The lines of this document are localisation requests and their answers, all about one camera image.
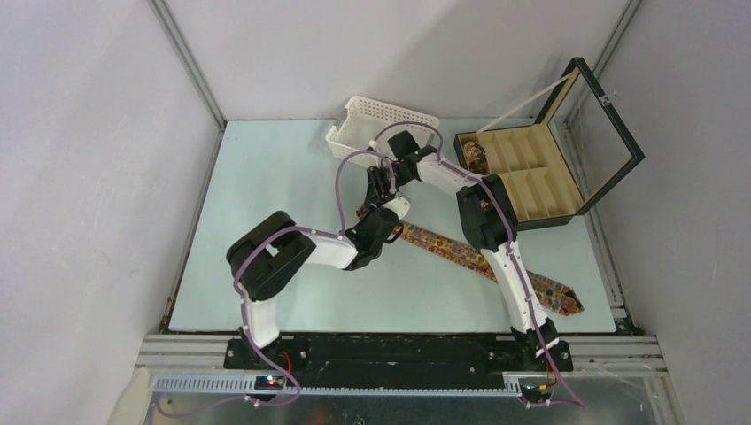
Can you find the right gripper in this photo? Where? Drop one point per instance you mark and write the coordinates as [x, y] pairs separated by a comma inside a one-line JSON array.
[[377, 188]]

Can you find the black compartment tie box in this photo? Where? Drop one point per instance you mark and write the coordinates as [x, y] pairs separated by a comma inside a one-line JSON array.
[[575, 151]]

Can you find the rolled tie far compartment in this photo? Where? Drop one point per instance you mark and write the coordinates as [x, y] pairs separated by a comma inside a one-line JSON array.
[[475, 157]]

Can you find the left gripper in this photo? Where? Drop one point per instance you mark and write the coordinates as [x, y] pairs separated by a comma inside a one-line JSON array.
[[360, 222]]

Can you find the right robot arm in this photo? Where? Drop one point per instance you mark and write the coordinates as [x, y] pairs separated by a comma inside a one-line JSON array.
[[487, 221]]

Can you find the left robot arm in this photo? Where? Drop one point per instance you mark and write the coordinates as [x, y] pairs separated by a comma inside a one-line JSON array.
[[266, 259]]

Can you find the white perforated plastic basket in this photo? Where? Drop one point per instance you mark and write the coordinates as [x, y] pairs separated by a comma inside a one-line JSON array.
[[363, 120]]

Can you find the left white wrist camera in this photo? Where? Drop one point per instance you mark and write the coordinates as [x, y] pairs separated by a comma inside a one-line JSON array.
[[400, 205]]

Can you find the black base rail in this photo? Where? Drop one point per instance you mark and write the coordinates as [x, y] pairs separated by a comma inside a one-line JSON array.
[[389, 361]]

